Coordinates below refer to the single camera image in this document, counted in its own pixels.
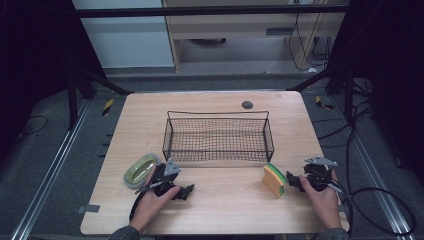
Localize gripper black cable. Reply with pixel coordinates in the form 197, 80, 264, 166
128, 181, 165, 222
328, 181, 417, 237

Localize yellow-black striped tape strip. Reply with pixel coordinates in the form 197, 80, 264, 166
314, 95, 334, 111
101, 98, 115, 117

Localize person's left hand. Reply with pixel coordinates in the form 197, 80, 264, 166
129, 167, 182, 233

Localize grey tape piece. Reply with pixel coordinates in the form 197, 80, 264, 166
76, 204, 101, 214

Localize light wooden desk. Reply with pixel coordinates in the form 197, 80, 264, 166
162, 0, 351, 73

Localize yellow and green sponge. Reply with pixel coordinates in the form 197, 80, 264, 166
261, 162, 288, 199

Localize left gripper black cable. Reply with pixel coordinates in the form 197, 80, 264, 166
128, 181, 165, 222

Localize black metal stand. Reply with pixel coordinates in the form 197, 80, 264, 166
287, 59, 356, 123
64, 63, 134, 132

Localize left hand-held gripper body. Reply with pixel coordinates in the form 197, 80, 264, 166
150, 157, 183, 197

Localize person's right hand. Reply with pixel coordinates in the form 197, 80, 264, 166
298, 169, 343, 232

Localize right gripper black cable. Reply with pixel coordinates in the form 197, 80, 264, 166
328, 181, 417, 237

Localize green oval bowl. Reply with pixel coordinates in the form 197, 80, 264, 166
123, 153, 163, 191

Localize black cables under desk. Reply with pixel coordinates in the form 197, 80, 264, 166
287, 0, 334, 73

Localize aluminium floor rail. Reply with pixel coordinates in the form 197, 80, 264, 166
9, 99, 93, 240
328, 96, 416, 240

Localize black wire mesh basket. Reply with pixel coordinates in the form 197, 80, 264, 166
162, 110, 275, 164

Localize thin black floor cable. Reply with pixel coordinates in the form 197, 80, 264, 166
18, 114, 50, 137

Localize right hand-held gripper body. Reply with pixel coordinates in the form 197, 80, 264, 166
302, 156, 339, 193

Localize white cabinet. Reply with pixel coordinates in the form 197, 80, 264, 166
71, 0, 176, 69

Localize black floor cables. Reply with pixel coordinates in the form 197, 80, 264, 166
311, 78, 378, 149

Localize black horizontal frame bar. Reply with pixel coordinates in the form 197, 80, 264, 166
71, 4, 349, 19

